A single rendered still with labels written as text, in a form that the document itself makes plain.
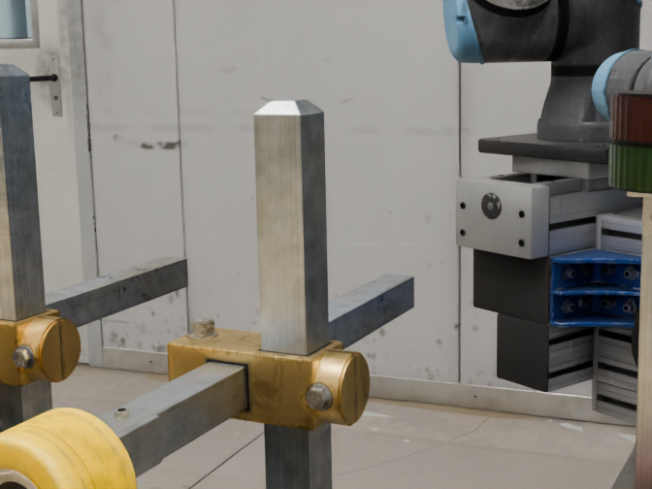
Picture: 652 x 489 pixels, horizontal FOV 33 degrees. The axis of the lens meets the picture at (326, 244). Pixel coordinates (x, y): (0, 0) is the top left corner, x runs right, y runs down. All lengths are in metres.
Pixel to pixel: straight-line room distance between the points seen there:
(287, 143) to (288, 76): 2.91
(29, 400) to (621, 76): 0.60
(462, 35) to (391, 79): 2.07
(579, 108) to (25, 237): 0.84
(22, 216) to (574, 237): 0.79
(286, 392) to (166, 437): 0.10
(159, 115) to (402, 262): 1.00
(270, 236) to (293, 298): 0.04
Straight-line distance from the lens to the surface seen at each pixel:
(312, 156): 0.72
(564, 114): 1.49
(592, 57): 1.49
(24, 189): 0.87
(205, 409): 0.71
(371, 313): 0.93
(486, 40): 1.44
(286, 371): 0.73
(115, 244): 4.03
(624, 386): 1.48
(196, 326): 0.78
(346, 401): 0.73
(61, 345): 0.87
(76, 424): 0.60
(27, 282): 0.88
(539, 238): 1.39
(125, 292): 1.05
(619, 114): 0.58
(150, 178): 3.91
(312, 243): 0.73
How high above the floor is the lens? 1.18
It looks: 10 degrees down
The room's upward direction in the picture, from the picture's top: 1 degrees counter-clockwise
